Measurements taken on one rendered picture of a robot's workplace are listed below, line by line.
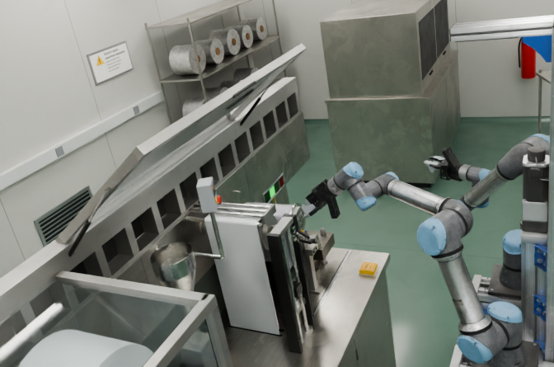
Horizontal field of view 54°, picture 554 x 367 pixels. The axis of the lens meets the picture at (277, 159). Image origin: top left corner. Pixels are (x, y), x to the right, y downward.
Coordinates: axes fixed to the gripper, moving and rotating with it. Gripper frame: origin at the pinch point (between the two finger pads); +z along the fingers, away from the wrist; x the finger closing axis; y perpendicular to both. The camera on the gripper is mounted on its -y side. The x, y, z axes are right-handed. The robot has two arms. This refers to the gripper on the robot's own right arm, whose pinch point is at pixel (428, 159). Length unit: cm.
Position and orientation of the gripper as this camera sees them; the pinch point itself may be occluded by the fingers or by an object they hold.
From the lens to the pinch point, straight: 290.4
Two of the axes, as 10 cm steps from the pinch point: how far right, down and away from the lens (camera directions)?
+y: 2.7, 8.5, 4.4
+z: -6.0, -2.1, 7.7
